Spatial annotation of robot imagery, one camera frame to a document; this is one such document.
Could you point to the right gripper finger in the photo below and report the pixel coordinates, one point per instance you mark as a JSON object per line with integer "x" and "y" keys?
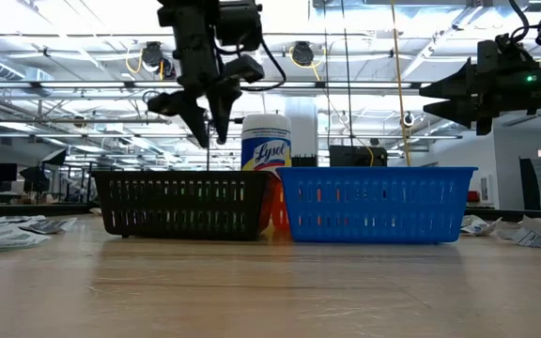
{"x": 458, "y": 84}
{"x": 458, "y": 112}

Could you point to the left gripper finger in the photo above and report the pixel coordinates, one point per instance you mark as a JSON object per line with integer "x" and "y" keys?
{"x": 223, "y": 108}
{"x": 186, "y": 108}

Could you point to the wrappers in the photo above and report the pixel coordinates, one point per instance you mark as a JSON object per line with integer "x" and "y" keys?
{"x": 3, "y": 239}

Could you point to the Lysol wipes canister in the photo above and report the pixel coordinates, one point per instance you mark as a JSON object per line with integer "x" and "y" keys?
{"x": 266, "y": 141}

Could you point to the black plastic basket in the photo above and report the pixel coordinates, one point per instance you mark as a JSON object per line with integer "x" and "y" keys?
{"x": 181, "y": 174}

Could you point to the white framed panel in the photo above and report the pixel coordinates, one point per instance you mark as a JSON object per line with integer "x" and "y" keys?
{"x": 485, "y": 188}

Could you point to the white building pillar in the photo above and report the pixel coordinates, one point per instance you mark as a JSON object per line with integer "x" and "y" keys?
{"x": 304, "y": 127}

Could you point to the red box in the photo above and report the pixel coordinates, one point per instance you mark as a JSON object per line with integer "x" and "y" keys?
{"x": 472, "y": 196}

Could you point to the black upright panel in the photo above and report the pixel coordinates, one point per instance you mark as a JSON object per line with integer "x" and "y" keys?
{"x": 529, "y": 185}

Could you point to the blue plastic basket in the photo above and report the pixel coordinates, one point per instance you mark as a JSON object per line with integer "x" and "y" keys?
{"x": 378, "y": 174}

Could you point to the black equipment box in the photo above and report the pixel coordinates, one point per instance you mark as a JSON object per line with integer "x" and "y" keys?
{"x": 355, "y": 157}

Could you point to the white pad packet dark print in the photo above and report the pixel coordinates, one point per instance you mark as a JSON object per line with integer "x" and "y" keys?
{"x": 479, "y": 226}
{"x": 533, "y": 237}

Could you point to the orange plastic basket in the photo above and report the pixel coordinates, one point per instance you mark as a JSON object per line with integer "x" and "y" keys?
{"x": 280, "y": 211}

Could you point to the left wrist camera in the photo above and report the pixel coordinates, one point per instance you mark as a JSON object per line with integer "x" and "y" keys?
{"x": 246, "y": 69}

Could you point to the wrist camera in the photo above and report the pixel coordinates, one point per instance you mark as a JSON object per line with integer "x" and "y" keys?
{"x": 246, "y": 69}
{"x": 500, "y": 51}

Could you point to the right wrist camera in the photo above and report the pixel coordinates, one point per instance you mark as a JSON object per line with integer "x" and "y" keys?
{"x": 500, "y": 51}

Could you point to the black aluminium table frame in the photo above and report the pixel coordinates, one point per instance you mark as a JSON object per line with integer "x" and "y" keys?
{"x": 40, "y": 211}

